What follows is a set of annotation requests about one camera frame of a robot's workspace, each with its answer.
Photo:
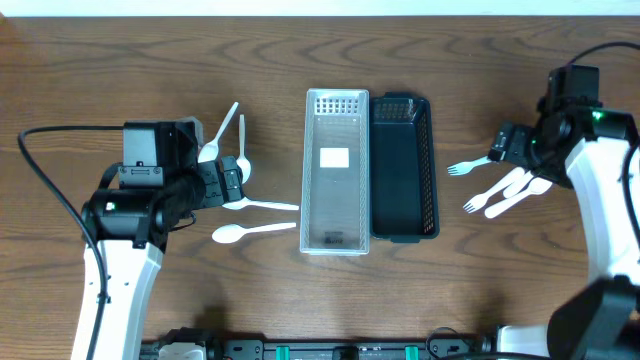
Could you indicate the white plastic spoon lowest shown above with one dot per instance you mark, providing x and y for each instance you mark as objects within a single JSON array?
[{"x": 232, "y": 233}]

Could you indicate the white plastic fork hidden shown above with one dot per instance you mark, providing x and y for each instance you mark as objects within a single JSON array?
[{"x": 518, "y": 185}]

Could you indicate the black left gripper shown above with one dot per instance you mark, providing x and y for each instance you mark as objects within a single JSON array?
[{"x": 229, "y": 180}]

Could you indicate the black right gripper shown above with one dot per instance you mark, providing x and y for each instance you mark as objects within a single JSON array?
[{"x": 507, "y": 145}]

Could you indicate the white plastic spoon upright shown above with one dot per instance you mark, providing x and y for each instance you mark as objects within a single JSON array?
[{"x": 242, "y": 161}]

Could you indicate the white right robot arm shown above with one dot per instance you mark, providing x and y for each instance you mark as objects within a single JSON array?
[{"x": 593, "y": 152}]

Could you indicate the white plastic fork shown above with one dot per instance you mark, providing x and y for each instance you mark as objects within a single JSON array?
[
  {"x": 466, "y": 167},
  {"x": 479, "y": 201}
]

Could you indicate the black plastic basket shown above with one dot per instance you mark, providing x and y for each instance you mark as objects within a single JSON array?
[{"x": 404, "y": 204}]

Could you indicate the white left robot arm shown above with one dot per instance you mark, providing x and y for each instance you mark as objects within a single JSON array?
[{"x": 129, "y": 218}]

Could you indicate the white plastic spoon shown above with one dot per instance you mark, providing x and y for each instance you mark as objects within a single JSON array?
[
  {"x": 210, "y": 150},
  {"x": 246, "y": 202},
  {"x": 242, "y": 161},
  {"x": 536, "y": 186}
]

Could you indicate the black rail with green clips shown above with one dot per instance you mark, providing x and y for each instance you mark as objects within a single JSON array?
[{"x": 190, "y": 343}]

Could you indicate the clear plastic basket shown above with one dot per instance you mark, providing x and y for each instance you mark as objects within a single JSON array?
[{"x": 335, "y": 204}]

